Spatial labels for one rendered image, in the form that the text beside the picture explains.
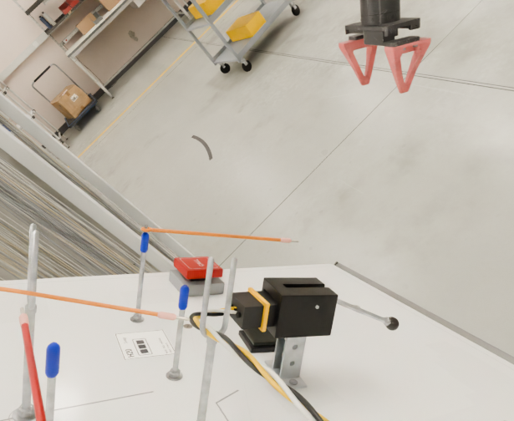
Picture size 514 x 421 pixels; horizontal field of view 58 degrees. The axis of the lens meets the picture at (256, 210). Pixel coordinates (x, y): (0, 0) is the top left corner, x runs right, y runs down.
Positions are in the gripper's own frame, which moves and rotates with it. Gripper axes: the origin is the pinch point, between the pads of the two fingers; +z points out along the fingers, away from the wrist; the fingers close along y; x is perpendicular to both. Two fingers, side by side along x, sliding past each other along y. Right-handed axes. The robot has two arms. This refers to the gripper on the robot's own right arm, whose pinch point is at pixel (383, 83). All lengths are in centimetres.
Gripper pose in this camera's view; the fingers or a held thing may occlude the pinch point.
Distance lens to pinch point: 78.3
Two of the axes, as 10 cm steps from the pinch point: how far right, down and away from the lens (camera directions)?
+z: 1.7, 8.8, 4.4
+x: 9.0, -3.2, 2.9
